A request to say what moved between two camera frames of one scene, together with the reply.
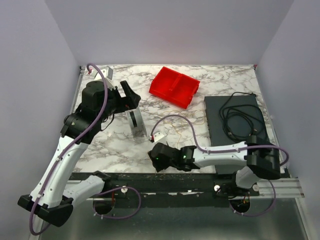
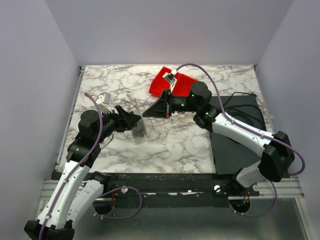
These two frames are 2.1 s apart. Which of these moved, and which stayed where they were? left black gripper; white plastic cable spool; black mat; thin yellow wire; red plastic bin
Moved: left black gripper; thin yellow wire
Stayed: white plastic cable spool; red plastic bin; black mat
